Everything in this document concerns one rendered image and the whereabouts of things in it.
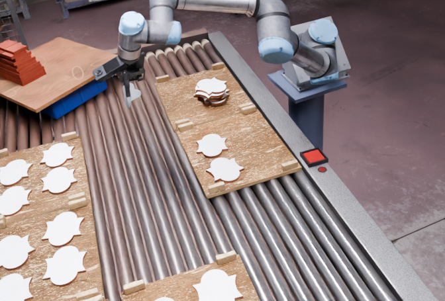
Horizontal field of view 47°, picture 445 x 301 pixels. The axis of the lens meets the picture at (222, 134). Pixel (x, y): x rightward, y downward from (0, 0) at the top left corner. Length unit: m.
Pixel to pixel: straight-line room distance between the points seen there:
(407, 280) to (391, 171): 1.79
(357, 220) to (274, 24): 0.69
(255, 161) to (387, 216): 1.31
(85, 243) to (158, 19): 0.74
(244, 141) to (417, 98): 2.23
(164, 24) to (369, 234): 0.90
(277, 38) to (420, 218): 1.59
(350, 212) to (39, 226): 1.00
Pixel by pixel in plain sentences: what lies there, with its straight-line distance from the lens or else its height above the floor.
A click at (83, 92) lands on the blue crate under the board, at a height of 0.97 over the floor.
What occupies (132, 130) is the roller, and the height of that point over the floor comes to 0.92.
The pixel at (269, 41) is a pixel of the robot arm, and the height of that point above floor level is 1.33.
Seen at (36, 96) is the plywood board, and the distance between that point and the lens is 2.28.
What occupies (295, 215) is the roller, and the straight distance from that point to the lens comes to 1.63.
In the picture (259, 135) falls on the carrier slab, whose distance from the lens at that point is 1.93.
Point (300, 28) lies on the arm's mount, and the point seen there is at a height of 1.09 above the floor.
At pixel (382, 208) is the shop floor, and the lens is 3.01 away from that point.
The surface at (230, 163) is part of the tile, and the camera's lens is 1.80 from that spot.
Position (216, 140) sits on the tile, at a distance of 1.91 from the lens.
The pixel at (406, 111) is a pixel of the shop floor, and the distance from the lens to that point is 3.80.
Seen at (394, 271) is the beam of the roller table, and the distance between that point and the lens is 1.52.
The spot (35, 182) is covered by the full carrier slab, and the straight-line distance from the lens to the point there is 1.96.
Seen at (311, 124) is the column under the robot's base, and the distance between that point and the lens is 2.46.
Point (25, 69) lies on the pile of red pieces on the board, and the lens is 2.38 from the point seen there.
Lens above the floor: 2.08
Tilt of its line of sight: 36 degrees down
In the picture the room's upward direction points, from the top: 7 degrees counter-clockwise
